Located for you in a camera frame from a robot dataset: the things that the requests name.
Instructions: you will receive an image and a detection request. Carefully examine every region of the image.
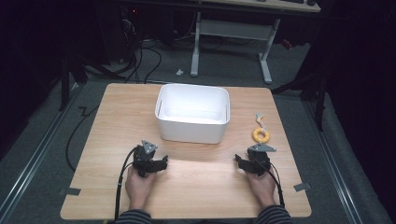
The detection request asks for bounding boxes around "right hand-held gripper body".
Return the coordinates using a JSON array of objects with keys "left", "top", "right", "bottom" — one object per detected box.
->
[{"left": 246, "top": 142, "right": 277, "bottom": 177}]

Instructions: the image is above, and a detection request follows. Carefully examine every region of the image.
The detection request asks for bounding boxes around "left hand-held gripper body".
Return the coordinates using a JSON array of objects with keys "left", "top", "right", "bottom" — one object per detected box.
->
[{"left": 132, "top": 139, "right": 159, "bottom": 178}]

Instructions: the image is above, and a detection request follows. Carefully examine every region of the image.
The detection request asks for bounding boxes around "yellow ring rope toy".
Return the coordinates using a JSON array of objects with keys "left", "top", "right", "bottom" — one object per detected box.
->
[{"left": 251, "top": 112, "right": 271, "bottom": 145}]

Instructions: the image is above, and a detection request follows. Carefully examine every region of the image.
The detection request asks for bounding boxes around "white plastic bin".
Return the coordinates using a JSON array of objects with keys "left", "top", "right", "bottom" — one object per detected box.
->
[{"left": 154, "top": 82, "right": 232, "bottom": 145}]

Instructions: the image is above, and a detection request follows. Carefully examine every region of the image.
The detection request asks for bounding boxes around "person's left hand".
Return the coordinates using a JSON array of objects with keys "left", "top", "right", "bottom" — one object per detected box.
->
[{"left": 124, "top": 167, "right": 157, "bottom": 211}]

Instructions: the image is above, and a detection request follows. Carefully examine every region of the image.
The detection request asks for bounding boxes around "person's right hand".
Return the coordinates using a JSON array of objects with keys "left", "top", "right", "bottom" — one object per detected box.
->
[{"left": 245, "top": 169, "right": 277, "bottom": 210}]

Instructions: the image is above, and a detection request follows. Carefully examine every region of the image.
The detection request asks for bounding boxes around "grey tape strip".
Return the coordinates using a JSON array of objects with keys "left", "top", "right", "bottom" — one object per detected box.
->
[
  {"left": 58, "top": 186, "right": 82, "bottom": 197},
  {"left": 292, "top": 181, "right": 313, "bottom": 192}
]

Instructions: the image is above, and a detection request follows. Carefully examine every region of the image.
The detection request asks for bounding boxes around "black metal stand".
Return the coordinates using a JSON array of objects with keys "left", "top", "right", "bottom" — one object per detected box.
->
[
  {"left": 270, "top": 69, "right": 329, "bottom": 133},
  {"left": 57, "top": 50, "right": 127, "bottom": 113}
]

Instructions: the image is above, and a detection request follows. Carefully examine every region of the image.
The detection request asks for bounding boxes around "small red object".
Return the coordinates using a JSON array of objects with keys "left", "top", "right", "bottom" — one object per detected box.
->
[{"left": 280, "top": 38, "right": 294, "bottom": 51}]

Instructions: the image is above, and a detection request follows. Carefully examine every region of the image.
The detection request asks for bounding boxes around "white-legged wooden desk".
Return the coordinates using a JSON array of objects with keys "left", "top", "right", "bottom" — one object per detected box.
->
[{"left": 189, "top": 0, "right": 322, "bottom": 85}]

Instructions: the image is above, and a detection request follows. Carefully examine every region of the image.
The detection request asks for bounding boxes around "dark computer tower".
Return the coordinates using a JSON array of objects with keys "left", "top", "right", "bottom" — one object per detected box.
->
[{"left": 119, "top": 5, "right": 142, "bottom": 64}]

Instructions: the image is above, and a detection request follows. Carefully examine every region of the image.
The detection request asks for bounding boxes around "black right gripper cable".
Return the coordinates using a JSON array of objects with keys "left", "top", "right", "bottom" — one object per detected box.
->
[{"left": 252, "top": 155, "right": 286, "bottom": 209}]

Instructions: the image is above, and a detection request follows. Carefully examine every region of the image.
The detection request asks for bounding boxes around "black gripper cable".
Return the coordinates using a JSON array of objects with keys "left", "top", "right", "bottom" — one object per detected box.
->
[
  {"left": 113, "top": 146, "right": 140, "bottom": 222},
  {"left": 252, "top": 155, "right": 286, "bottom": 209}
]

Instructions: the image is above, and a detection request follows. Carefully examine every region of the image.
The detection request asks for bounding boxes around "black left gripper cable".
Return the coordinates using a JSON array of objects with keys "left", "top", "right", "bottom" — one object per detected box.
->
[{"left": 113, "top": 146, "right": 140, "bottom": 222}]

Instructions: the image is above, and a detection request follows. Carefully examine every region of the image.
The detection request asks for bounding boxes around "black floor cable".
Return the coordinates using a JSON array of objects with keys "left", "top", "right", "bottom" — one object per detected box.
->
[{"left": 64, "top": 105, "right": 100, "bottom": 173}]

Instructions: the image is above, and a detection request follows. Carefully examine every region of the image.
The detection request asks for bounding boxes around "metal floor rail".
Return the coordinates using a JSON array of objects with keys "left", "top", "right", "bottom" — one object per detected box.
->
[
  {"left": 302, "top": 98, "right": 363, "bottom": 224},
  {"left": 0, "top": 83, "right": 82, "bottom": 220}
]

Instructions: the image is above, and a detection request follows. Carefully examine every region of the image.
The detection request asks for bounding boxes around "bundle of black cables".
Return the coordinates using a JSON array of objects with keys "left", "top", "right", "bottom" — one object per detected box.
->
[{"left": 120, "top": 18, "right": 163, "bottom": 85}]

